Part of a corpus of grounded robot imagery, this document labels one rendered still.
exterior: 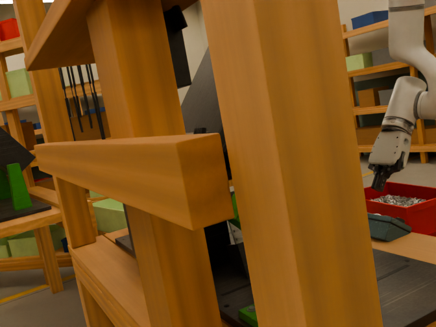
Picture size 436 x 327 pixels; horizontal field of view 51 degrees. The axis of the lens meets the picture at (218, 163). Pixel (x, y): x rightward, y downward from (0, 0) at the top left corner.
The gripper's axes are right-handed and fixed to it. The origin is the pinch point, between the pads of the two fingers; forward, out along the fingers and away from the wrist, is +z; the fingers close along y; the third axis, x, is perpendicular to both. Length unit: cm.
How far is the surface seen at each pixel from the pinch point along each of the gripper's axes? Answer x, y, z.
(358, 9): -314, 465, -387
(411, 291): 18.6, -34.2, 26.2
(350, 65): -318, 444, -285
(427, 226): -21.4, -2.2, 5.0
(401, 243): 3.3, -16.0, 15.5
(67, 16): 90, -8, 3
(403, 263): 10.8, -24.5, 20.8
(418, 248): 3.6, -21.0, 15.7
